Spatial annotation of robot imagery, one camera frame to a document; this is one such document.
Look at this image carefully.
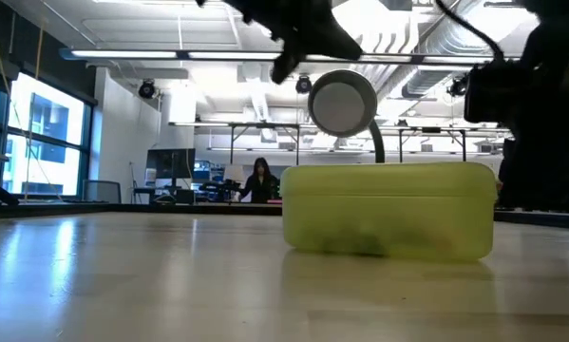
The black gooseneck desk lamp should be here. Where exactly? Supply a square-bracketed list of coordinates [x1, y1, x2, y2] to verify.
[307, 68, 387, 164]

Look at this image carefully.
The yellow-green translucent supply box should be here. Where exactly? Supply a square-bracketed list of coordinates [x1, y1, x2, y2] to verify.
[279, 161, 500, 263]

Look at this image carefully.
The black computer monitor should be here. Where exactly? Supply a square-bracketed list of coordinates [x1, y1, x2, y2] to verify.
[145, 147, 197, 189]

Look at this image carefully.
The overhead light strip bar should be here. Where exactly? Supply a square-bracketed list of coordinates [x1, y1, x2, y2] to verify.
[59, 46, 497, 68]

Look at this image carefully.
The grey office chair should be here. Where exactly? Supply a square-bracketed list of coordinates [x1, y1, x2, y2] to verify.
[84, 180, 123, 205]

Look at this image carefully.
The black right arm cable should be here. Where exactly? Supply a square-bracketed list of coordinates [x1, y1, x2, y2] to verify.
[434, 0, 505, 64]

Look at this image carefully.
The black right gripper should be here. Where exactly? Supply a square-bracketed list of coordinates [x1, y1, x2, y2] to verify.
[464, 60, 569, 213]

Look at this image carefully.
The black ceiling spotlight cluster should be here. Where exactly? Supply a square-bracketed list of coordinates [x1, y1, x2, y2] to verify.
[446, 74, 471, 99]

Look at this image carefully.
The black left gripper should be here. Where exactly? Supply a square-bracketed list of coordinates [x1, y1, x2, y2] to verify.
[195, 0, 365, 86]

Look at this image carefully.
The person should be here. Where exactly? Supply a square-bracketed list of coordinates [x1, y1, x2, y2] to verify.
[237, 157, 282, 205]

